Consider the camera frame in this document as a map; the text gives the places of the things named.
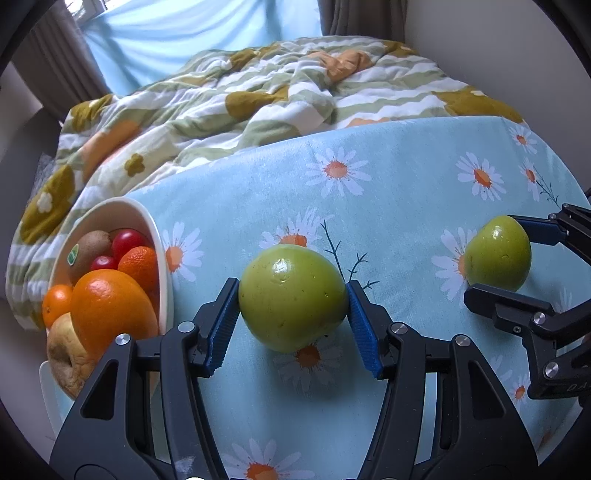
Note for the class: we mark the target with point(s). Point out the large green apple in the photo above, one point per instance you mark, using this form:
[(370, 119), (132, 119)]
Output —
[(289, 296)]

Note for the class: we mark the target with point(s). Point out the blue daisy tablecloth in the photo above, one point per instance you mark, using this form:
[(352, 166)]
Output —
[(391, 205)]

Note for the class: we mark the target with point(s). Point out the grey bed headboard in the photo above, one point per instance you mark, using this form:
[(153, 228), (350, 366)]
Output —
[(38, 136)]

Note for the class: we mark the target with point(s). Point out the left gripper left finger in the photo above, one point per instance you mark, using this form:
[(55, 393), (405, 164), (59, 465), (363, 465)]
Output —
[(216, 321)]

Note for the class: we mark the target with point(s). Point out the wrinkled brownish apple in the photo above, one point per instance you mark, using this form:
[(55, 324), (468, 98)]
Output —
[(69, 362)]

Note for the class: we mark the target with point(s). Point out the small tangerine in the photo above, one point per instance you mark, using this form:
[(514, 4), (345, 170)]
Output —
[(140, 263)]

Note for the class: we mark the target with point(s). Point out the right brown curtain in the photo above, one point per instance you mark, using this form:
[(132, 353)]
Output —
[(381, 19)]

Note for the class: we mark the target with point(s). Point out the brown kiwi with sticker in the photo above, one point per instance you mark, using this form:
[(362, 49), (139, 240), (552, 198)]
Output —
[(90, 246)]

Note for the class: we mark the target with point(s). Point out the green striped floral quilt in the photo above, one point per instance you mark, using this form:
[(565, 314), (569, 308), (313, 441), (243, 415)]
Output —
[(219, 103)]

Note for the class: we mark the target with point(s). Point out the light blue window sheet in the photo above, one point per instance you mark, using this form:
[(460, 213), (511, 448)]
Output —
[(136, 43)]

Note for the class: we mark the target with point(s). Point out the left brown curtain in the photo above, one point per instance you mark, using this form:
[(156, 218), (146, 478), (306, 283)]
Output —
[(56, 64)]

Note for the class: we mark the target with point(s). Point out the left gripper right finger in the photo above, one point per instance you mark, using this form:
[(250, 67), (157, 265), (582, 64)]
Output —
[(370, 324)]

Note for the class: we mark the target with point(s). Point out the red cherry tomato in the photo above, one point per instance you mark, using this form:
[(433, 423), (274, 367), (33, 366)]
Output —
[(125, 240), (104, 262)]

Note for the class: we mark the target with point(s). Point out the medium orange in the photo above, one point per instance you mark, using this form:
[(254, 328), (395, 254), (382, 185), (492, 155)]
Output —
[(56, 303)]

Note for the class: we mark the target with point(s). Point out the brown curtain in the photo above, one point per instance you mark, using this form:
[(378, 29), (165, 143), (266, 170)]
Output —
[(381, 19), (56, 64)]

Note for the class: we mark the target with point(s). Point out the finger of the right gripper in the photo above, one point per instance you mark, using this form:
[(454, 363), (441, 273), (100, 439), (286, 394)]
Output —
[(569, 227), (511, 312)]

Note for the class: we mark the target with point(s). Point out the large orange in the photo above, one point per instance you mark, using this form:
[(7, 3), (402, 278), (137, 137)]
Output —
[(106, 303)]

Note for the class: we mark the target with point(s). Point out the cream duck plate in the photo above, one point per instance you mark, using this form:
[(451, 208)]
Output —
[(110, 216)]

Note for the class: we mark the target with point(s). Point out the small green apple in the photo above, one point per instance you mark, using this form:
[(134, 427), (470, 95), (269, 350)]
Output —
[(499, 255)]

